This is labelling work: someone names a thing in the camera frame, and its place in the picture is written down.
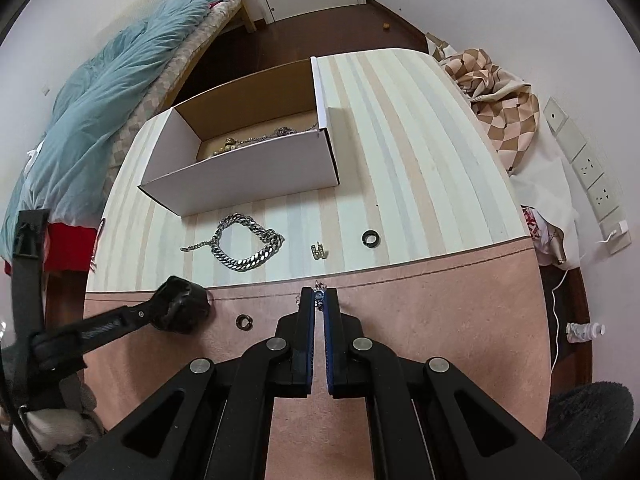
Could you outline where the grey white cloth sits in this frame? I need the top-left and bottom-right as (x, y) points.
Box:
(17, 375), (107, 448)

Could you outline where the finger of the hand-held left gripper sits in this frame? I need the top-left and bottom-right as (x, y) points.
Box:
(10, 208), (52, 341)
(30, 276), (214, 361)

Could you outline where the pink suede table mat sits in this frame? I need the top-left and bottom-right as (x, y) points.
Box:
(82, 234), (552, 480)

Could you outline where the small white bottle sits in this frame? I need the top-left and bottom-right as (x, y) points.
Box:
(566, 322), (607, 345)

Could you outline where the thin silver chain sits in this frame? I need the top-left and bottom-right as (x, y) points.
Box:
(88, 218), (107, 274)

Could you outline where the beige checkered cloth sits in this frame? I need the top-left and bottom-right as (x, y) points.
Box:
(439, 48), (542, 175)

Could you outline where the checked beige mattress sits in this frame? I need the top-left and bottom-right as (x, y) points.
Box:
(102, 0), (244, 171)

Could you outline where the white plastic bag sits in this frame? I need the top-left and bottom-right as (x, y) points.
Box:
(507, 147), (581, 266)

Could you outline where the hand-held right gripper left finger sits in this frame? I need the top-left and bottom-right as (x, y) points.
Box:
(60, 287), (317, 480)

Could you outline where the white cardboard box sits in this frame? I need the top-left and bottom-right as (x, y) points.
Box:
(138, 56), (342, 219)

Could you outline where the wooden bed frame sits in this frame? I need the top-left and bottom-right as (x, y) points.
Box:
(165, 0), (257, 106)

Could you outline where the gold bead bracelet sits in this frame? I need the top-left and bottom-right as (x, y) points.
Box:
(210, 136), (246, 158)

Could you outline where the thin silver chain necklace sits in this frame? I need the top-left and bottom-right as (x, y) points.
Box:
(240, 124), (319, 147)

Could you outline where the white wall socket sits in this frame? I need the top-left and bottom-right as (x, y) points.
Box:
(586, 174), (624, 221)
(572, 144), (606, 188)

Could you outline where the white charging cable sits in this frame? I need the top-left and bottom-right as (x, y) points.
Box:
(547, 229), (621, 376)

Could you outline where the chunky silver chain bracelet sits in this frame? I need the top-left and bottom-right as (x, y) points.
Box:
(180, 213), (286, 273)

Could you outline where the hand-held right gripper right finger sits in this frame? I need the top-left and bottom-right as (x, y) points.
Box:
(322, 289), (582, 480)

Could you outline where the small sparkling earring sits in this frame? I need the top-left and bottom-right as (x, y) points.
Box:
(295, 280), (331, 312)

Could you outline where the red and white cloth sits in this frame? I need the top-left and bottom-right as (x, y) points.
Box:
(520, 205), (568, 267)

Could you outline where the dark grey fluffy cushion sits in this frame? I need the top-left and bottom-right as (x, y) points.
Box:
(542, 381), (636, 480)

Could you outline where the light blue blanket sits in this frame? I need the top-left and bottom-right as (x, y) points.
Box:
(0, 0), (210, 248)

